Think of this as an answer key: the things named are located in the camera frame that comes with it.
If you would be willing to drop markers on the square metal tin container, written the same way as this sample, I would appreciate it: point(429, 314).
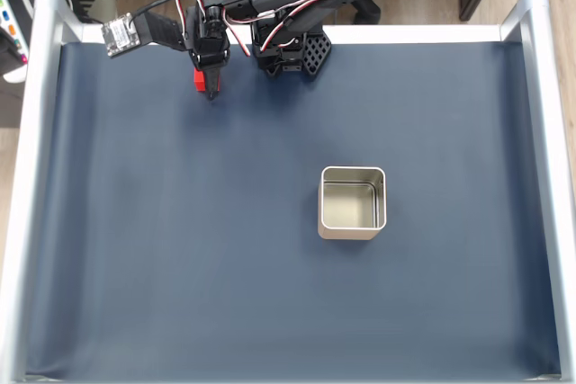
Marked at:
point(346, 233)

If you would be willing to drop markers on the camera circuit board with mount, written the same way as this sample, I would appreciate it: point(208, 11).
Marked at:
point(121, 35)

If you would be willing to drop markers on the red cube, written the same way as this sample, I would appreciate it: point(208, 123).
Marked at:
point(199, 80)

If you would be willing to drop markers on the dark blue table mat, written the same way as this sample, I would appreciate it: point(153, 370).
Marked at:
point(180, 244)

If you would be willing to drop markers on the grey box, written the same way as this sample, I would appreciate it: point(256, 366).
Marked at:
point(99, 6)

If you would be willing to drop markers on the white device with coloured buttons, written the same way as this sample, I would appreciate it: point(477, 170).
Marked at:
point(11, 33)

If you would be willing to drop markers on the silver table frame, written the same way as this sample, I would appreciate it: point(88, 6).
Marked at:
point(546, 132)

